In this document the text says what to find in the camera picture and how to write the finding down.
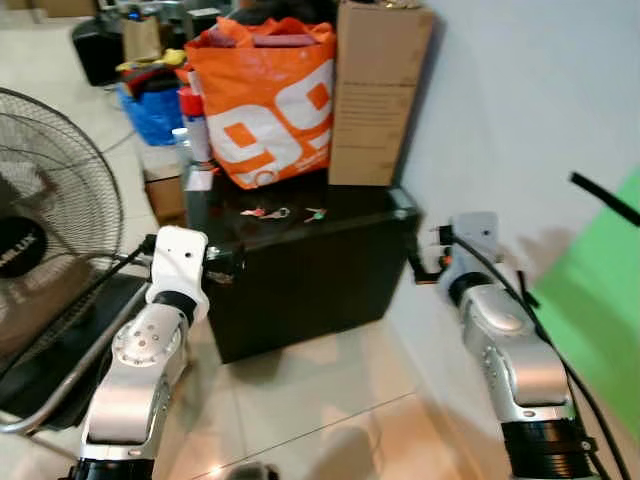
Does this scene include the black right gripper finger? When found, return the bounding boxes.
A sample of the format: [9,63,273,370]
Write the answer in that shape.
[407,248,442,286]

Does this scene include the keys with red tag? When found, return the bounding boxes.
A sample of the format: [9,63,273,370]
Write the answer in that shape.
[239,206,292,222]

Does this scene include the short black tape strip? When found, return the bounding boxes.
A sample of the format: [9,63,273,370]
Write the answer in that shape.
[518,268,542,313]

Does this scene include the small brown cardboard box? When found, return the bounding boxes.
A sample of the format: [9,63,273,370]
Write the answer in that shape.
[139,144,191,228]

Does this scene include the red white spray can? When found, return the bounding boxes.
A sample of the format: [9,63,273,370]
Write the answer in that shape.
[177,87,212,168]

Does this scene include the blue plastic bag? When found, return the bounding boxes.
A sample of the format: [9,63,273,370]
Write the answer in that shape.
[117,84,188,149]

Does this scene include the long black tape strip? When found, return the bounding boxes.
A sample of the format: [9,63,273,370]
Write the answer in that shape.
[569,171,640,228]

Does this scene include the orange white shopping bag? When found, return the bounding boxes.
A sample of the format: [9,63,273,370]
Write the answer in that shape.
[184,17,338,192]

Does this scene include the tall brown cardboard box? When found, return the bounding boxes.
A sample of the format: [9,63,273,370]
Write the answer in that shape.
[327,0,437,189]

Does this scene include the black standing fan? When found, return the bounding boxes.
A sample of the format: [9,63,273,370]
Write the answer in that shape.
[0,87,151,433]

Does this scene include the metal fan stand tube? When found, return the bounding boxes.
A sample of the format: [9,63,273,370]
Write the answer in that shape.
[0,300,151,437]

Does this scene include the yellow red cloth bundle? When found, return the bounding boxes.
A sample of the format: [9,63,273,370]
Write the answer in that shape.
[114,54,187,97]

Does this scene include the brown paper bag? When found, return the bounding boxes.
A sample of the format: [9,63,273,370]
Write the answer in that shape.
[121,12,167,64]

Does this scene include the black speaker box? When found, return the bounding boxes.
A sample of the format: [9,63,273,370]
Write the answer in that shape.
[71,17,127,88]

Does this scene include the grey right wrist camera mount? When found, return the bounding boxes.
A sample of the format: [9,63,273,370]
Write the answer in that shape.
[440,211,502,291]

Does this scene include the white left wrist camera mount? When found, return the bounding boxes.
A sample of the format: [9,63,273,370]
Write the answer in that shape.
[146,226,210,323]

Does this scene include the green wall board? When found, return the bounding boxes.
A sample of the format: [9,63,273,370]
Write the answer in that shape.
[528,168,640,446]

